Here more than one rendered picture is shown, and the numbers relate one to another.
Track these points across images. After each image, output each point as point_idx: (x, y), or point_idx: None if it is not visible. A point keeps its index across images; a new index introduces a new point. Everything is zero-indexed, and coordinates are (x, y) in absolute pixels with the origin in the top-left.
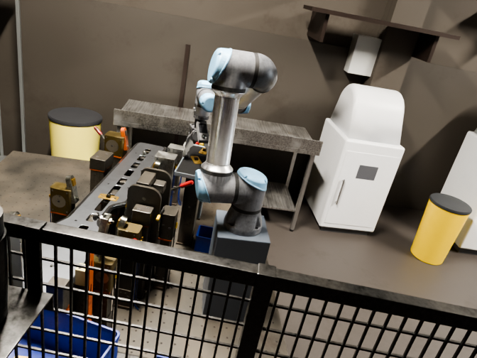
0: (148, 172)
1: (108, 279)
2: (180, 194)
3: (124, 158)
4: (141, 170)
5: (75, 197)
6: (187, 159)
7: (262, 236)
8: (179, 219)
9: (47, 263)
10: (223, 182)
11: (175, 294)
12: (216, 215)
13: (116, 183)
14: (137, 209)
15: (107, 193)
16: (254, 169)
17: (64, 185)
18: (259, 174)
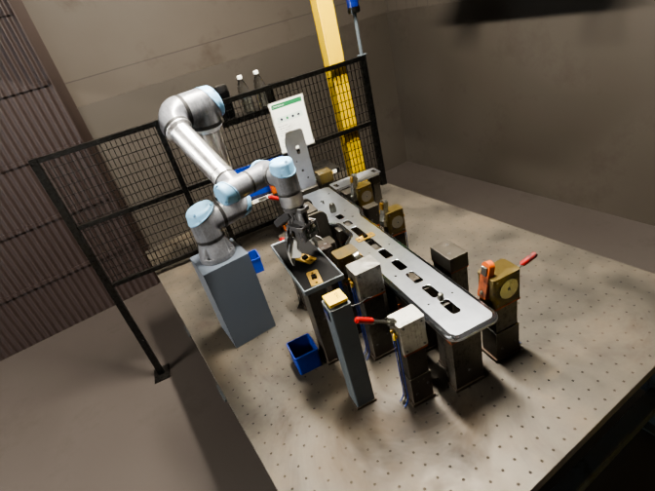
0: (311, 209)
1: None
2: (428, 425)
3: (440, 275)
4: None
5: (380, 220)
6: (314, 253)
7: (197, 258)
8: (370, 376)
9: (325, 201)
10: None
11: (289, 306)
12: (244, 249)
13: (384, 248)
14: None
15: (372, 239)
16: (199, 211)
17: (393, 209)
18: (193, 210)
